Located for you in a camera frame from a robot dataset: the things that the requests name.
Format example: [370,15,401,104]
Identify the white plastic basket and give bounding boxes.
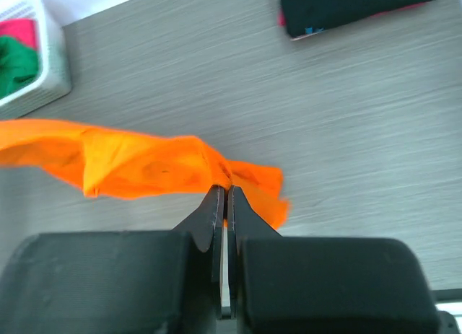
[1,0,72,120]

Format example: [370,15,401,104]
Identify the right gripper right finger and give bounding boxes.
[227,187,440,333]

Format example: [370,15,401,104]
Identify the pink t shirt in basket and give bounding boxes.
[0,18,38,50]

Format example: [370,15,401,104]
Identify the green t shirt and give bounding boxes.
[1,36,40,98]

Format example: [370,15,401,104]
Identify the orange t shirt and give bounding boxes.
[1,119,289,229]

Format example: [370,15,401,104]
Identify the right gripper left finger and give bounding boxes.
[1,186,225,333]

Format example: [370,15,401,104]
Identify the folded black t shirt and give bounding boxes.
[277,0,434,39]

